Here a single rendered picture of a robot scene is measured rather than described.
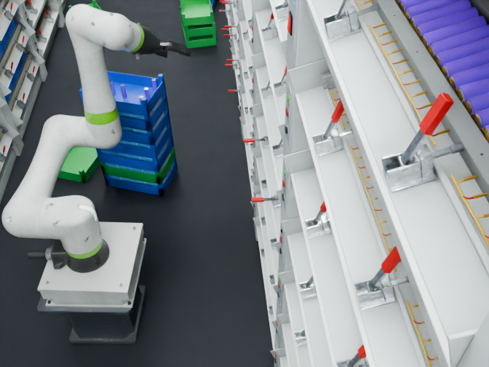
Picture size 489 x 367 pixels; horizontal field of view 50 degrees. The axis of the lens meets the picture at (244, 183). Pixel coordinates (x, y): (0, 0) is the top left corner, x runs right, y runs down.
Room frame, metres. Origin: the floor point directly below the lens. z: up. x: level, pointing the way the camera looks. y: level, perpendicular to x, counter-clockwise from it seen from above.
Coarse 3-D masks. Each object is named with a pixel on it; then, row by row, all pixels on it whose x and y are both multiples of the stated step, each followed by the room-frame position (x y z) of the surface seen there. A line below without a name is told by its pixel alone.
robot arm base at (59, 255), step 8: (56, 240) 1.12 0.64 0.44; (104, 240) 1.16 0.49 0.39; (48, 248) 1.10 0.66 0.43; (56, 248) 1.09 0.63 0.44; (104, 248) 1.11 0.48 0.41; (32, 256) 1.08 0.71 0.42; (40, 256) 1.08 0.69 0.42; (48, 256) 1.07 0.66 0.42; (56, 256) 1.07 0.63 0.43; (64, 256) 1.07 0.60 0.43; (96, 256) 1.07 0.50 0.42; (104, 256) 1.08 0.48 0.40; (56, 264) 1.05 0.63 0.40; (64, 264) 1.06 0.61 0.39; (72, 264) 1.05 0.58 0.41; (80, 264) 1.04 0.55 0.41; (88, 264) 1.04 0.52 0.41; (96, 264) 1.05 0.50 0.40; (80, 272) 1.03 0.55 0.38
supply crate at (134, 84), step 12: (108, 72) 2.01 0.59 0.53; (132, 84) 1.98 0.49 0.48; (144, 84) 1.96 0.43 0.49; (156, 84) 1.95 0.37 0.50; (120, 96) 1.89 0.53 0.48; (132, 96) 1.89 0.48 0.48; (144, 96) 1.89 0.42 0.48; (156, 96) 1.85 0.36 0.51; (120, 108) 1.78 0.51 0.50; (132, 108) 1.77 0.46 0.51; (144, 108) 1.75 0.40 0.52
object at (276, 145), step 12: (264, 60) 1.46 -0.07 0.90; (264, 72) 1.42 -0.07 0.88; (264, 84) 1.36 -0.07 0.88; (264, 96) 1.29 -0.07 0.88; (264, 108) 1.24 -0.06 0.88; (276, 120) 1.17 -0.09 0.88; (276, 132) 1.12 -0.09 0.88; (276, 144) 1.07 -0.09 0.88; (276, 156) 1.02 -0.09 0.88; (276, 168) 0.98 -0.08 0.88; (276, 192) 0.85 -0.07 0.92
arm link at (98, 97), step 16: (80, 16) 1.49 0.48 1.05; (80, 32) 1.47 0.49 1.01; (80, 48) 1.49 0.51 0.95; (96, 48) 1.50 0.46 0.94; (80, 64) 1.49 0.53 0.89; (96, 64) 1.49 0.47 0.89; (96, 80) 1.48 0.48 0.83; (96, 96) 1.47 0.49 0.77; (112, 96) 1.51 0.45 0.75; (96, 112) 1.46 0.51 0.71
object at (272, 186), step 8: (256, 104) 1.46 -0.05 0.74; (256, 112) 1.46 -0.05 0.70; (256, 120) 1.44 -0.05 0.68; (264, 120) 1.42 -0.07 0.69; (264, 128) 1.38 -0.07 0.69; (264, 152) 1.26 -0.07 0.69; (264, 160) 1.23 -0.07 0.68; (272, 160) 1.22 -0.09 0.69; (264, 168) 1.19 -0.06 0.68; (272, 168) 1.18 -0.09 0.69; (272, 176) 1.15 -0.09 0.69; (272, 184) 1.11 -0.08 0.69; (272, 192) 1.08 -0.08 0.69; (272, 208) 1.02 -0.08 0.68; (280, 208) 1.01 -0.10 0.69; (272, 216) 0.99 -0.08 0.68; (280, 216) 0.98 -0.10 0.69
